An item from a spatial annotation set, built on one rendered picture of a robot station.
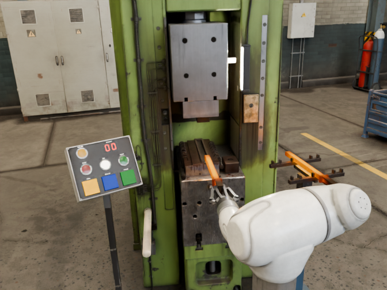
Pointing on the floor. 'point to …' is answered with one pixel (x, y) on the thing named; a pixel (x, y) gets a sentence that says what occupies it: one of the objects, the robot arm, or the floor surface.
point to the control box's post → (112, 240)
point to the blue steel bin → (376, 113)
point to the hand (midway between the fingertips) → (218, 186)
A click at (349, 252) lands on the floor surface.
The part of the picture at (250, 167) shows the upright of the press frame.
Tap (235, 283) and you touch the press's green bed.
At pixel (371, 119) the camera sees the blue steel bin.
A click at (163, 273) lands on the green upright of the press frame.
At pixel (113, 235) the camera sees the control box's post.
